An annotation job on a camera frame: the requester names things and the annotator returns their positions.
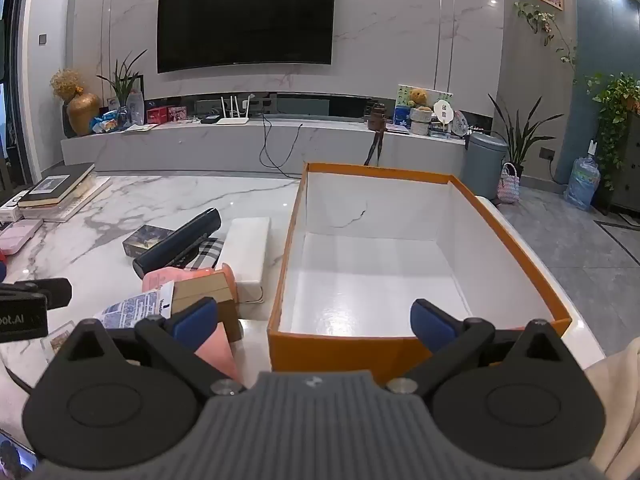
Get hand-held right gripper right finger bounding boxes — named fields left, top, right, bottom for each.
left=386, top=298, right=587, bottom=397

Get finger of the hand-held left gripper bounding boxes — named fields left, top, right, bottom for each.
left=0, top=277, right=73, bottom=310

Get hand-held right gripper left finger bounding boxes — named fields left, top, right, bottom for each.
left=62, top=297, right=247, bottom=397

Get pink packet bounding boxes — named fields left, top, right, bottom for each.
left=141, top=264, right=247, bottom=382

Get orange cardboard box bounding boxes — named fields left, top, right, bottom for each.
left=267, top=162, right=573, bottom=374

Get black cylindrical case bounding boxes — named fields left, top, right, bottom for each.
left=132, top=208, right=222, bottom=278

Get long white box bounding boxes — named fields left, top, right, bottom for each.
left=218, top=217, right=272, bottom=305

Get brown cardboard box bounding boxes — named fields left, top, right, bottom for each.
left=170, top=270, right=242, bottom=342

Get printed paper leaflet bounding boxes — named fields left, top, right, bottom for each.
left=93, top=281, right=176, bottom=332

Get black white plaid case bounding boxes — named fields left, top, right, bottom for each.
left=174, top=237, right=226, bottom=272

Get pink flat case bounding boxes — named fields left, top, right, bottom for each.
left=0, top=220, right=44, bottom=257

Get stack of pale books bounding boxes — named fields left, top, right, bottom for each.
left=0, top=175, right=114, bottom=224

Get dark printed card box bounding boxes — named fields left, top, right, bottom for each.
left=122, top=225, right=176, bottom=257

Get black book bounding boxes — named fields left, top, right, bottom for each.
left=17, top=163, right=96, bottom=209

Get smartphone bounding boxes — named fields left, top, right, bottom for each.
left=0, top=429, right=39, bottom=480

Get pink woven bag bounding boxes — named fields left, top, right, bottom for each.
left=497, top=162, right=521, bottom=205

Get grey trash bin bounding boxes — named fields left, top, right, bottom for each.
left=462, top=132, right=509, bottom=201

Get marble television bench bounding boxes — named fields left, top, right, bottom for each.
left=60, top=117, right=469, bottom=177

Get blue snack packet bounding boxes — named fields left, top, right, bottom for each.
left=89, top=112, right=121, bottom=134

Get gold vase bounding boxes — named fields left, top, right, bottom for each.
left=66, top=92, right=101, bottom=137

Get tall leaf potted plant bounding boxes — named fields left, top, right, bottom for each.
left=487, top=92, right=551, bottom=182

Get white router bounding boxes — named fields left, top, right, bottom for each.
left=215, top=95, right=252, bottom=126

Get beige clothing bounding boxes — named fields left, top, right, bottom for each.
left=584, top=336, right=640, bottom=480

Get blue water bottle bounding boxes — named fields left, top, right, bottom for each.
left=563, top=154, right=601, bottom=212

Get dried yellow flowers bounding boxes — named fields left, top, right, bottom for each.
left=49, top=68, right=84, bottom=104

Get green leafy potted plant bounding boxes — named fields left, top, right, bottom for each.
left=96, top=49, right=149, bottom=107

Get yellow teddy bear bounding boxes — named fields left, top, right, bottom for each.
left=405, top=88, right=434, bottom=111

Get dark cabinet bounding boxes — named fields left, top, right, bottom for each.
left=595, top=110, right=640, bottom=217

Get green bushy plant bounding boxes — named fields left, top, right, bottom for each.
left=584, top=72, right=640, bottom=192

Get hanging vine plant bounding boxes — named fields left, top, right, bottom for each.
left=514, top=1, right=579, bottom=69

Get black cable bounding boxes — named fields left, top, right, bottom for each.
left=258, top=110, right=304, bottom=169

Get brown camera bag with strap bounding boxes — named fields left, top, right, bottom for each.
left=363, top=102, right=389, bottom=166

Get black wall television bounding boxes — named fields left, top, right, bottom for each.
left=156, top=0, right=337, bottom=75

